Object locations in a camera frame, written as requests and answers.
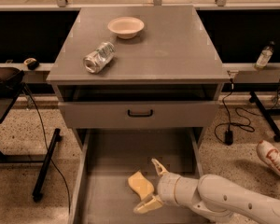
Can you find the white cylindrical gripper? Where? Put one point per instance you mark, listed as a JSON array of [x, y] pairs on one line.
[[166, 186]]

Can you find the yellow sponge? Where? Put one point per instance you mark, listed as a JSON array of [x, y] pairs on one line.
[[140, 185]]

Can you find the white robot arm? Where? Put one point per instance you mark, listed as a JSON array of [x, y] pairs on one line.
[[210, 196]]

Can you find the grey open middle drawer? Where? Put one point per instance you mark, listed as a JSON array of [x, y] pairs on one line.
[[102, 194]]

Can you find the grey drawer cabinet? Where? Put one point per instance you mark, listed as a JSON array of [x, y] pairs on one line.
[[171, 59]]

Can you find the grey top drawer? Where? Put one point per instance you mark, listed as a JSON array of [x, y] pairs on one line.
[[113, 115]]

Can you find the white red sneaker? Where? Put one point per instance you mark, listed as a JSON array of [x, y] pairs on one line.
[[270, 155]]

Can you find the silver soda can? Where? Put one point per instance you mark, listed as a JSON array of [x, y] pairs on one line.
[[99, 58]]

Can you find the white paper bowl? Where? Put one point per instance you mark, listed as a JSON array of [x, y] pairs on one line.
[[126, 27]]

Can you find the clear plastic bottle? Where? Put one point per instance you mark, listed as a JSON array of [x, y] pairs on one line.
[[265, 56]]

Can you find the tape measure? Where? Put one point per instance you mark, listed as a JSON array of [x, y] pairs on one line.
[[31, 63]]

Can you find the black bag on table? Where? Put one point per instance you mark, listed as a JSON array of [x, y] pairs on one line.
[[10, 81]]

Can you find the black drawer handle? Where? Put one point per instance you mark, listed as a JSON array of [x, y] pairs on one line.
[[140, 114]]

